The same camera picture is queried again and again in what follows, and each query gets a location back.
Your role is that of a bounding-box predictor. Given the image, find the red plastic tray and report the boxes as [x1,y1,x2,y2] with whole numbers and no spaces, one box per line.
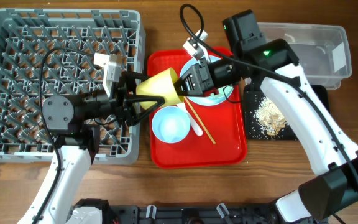
[147,50,247,169]

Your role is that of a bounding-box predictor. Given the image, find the black waste tray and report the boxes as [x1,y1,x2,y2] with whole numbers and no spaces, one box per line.
[243,83,331,142]

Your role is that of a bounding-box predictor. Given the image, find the yellow plastic cup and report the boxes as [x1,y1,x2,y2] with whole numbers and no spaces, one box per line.
[136,68,184,107]

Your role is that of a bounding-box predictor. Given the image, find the light blue plate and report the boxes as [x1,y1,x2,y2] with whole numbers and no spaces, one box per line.
[180,59,234,106]

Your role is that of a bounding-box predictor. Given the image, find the grey dishwasher rack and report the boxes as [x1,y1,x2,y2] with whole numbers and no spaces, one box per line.
[0,9,146,163]

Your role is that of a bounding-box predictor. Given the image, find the clear plastic bin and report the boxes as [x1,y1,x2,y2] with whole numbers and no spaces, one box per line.
[258,22,352,90]

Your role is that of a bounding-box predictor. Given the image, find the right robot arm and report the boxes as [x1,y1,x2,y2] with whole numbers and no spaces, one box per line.
[175,10,358,223]

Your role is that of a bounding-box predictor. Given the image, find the rice and peanut scraps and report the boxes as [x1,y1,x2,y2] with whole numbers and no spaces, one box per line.
[254,96,287,137]

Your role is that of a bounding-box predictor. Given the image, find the wooden chopstick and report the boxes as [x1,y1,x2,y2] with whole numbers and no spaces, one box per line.
[184,97,216,144]

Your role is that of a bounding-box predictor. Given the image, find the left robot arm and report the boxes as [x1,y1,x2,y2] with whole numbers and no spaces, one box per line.
[20,72,165,223]

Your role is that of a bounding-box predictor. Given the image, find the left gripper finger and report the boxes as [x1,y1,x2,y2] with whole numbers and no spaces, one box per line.
[124,95,165,126]
[121,71,149,93]

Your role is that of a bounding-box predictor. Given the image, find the white plastic fork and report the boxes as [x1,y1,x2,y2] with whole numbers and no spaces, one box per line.
[177,103,203,136]

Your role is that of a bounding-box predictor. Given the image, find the light blue bowl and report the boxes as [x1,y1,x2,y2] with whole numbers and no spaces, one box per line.
[151,106,190,144]

